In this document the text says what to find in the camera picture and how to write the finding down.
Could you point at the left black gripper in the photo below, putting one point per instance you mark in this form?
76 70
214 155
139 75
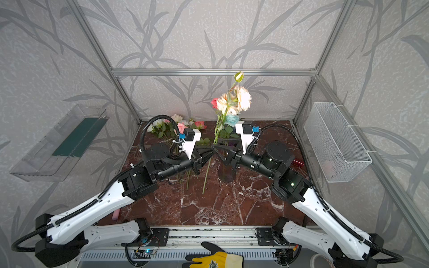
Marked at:
196 162

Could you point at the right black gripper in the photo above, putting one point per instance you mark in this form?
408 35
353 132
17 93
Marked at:
234 157

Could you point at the dark red glass vase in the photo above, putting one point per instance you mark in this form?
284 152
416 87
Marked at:
226 172

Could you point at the peach cream artificial flower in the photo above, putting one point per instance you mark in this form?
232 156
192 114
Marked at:
236 100

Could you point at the red pink artificial rose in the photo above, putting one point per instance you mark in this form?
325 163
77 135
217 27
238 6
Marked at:
214 104

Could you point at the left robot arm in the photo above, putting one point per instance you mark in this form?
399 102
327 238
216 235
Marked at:
58 239

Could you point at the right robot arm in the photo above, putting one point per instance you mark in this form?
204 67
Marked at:
341 242

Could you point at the white artificial rose bunch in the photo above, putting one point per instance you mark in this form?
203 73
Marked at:
163 128

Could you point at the yellow black work glove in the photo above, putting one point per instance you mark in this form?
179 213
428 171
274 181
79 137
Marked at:
217 258

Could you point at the purple pink garden fork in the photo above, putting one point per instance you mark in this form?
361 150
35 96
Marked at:
116 215

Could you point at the green circuit board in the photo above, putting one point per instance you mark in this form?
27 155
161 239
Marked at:
145 253

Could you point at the roll of white tape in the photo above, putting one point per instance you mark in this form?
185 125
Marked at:
319 261

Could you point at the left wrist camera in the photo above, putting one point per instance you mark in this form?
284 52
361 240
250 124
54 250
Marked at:
187 141

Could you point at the red handled pruning shears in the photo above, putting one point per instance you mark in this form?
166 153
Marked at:
297 163

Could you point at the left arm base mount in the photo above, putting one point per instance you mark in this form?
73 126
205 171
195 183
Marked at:
155 237

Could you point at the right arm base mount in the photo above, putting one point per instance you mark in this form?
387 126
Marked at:
265 237

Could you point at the white wire mesh basket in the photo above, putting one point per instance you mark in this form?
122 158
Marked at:
338 150

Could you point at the clear plastic wall shelf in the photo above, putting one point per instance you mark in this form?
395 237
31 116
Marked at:
54 157

